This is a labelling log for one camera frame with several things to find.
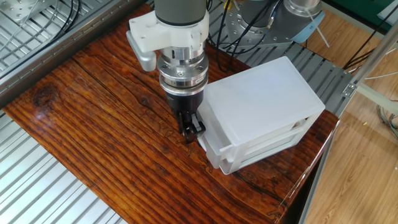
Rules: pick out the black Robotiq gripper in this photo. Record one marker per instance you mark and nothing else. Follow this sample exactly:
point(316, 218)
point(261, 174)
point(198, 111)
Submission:
point(185, 104)

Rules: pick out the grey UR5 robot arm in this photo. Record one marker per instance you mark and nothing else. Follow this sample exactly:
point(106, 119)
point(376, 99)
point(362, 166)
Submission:
point(180, 12)

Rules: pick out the brown wooden board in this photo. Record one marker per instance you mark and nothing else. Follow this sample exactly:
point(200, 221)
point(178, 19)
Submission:
point(93, 140)

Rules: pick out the perforated aluminium plate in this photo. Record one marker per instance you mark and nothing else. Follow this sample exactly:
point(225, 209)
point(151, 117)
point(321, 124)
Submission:
point(18, 9)

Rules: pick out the white plastic drawer cabinet frame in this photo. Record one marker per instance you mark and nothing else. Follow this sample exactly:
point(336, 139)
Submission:
point(264, 99)

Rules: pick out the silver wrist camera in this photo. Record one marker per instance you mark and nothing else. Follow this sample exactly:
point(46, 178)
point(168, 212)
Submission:
point(146, 60)

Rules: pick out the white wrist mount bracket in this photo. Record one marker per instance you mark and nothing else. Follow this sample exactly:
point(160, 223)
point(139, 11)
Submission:
point(174, 35)

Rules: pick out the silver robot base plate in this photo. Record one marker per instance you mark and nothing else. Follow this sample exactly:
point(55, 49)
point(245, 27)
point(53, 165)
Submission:
point(236, 29)

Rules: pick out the aluminium table edge rail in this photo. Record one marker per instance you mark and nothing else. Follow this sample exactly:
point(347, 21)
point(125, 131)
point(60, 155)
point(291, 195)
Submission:
point(320, 174)

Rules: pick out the metal corner bracket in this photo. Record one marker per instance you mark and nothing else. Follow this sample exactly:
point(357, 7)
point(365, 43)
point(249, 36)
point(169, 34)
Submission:
point(349, 89)

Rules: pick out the grey metal rail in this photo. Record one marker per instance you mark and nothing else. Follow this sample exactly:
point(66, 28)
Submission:
point(31, 73)

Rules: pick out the grey frame beam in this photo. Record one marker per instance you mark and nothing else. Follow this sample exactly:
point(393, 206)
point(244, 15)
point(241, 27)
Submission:
point(379, 98)

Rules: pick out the aluminium frame post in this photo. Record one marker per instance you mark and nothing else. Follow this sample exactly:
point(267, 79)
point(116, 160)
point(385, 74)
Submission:
point(373, 53)

